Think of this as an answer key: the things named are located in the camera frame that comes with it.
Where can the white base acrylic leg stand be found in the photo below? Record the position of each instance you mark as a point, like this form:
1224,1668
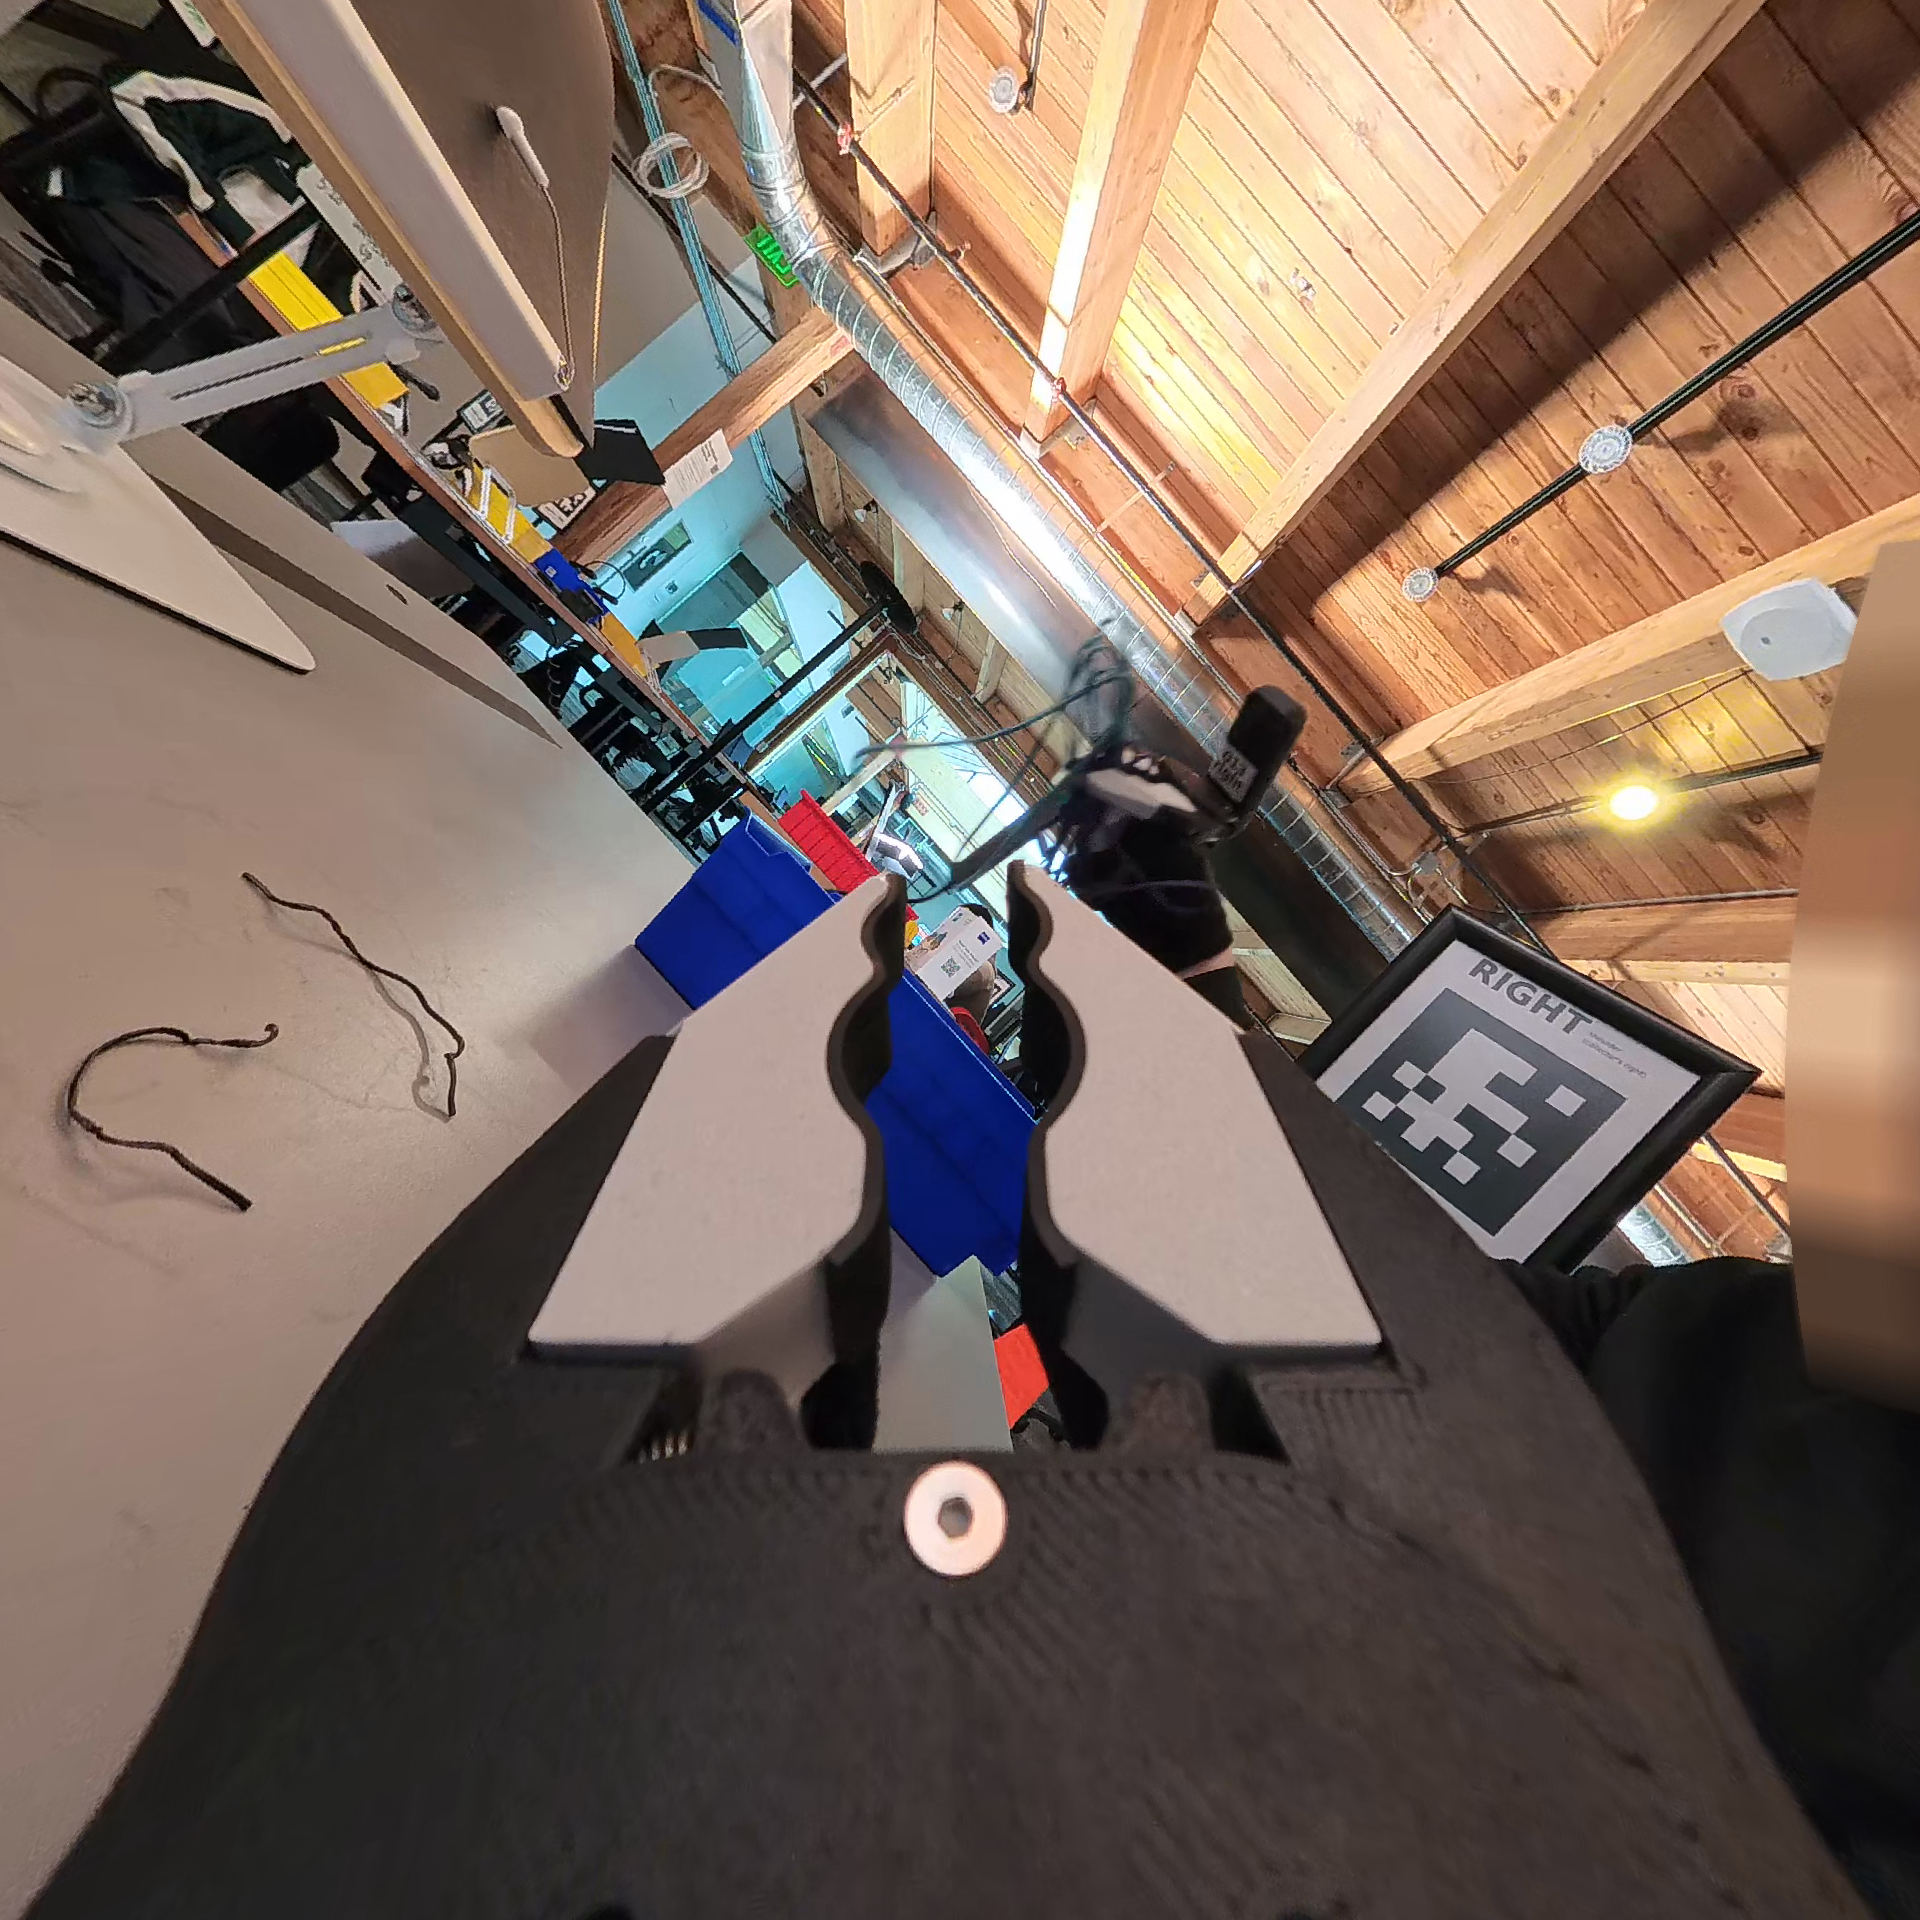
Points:
438,148

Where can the grey usb hub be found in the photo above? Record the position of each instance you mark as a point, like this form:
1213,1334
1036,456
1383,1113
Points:
1015,846

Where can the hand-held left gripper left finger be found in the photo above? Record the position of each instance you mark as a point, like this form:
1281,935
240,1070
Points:
723,1204

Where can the black track light rail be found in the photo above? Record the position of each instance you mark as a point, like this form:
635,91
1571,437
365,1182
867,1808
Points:
1737,362

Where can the white printed card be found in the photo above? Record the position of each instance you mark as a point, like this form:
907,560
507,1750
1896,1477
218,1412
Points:
957,956

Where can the ceiling spot lamp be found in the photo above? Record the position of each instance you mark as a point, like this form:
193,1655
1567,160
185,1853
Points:
1632,801

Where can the orange traffic cone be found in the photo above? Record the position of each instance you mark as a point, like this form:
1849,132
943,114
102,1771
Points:
1020,1373

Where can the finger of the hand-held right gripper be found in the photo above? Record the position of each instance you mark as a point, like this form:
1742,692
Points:
1144,794

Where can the blue bin with black divider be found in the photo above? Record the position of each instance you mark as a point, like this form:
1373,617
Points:
943,1126

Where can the black twist tie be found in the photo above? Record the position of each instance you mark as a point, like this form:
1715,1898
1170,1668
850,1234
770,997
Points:
376,973
119,1131

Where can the small blue bin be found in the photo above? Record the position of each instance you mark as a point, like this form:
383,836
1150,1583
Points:
561,576

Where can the red plastic bin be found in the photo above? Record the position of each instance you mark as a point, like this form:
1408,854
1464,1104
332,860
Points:
823,836

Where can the wooden workbench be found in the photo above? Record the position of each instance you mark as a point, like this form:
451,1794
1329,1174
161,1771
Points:
447,519

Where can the white ceiling device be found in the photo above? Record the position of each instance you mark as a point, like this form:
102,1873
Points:
1790,627

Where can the wooden pillar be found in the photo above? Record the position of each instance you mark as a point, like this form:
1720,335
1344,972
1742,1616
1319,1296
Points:
723,428

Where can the yellow plastic bin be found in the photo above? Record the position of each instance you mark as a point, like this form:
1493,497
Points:
304,308

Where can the silver ventilation duct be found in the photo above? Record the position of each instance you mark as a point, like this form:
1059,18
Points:
973,479

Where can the framed marker sign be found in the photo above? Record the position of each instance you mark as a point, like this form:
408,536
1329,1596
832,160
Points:
1514,1104

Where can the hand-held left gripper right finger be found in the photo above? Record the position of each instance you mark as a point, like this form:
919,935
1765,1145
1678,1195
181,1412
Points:
1203,1204

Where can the black and white jacket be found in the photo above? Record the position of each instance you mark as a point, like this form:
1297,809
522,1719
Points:
181,146

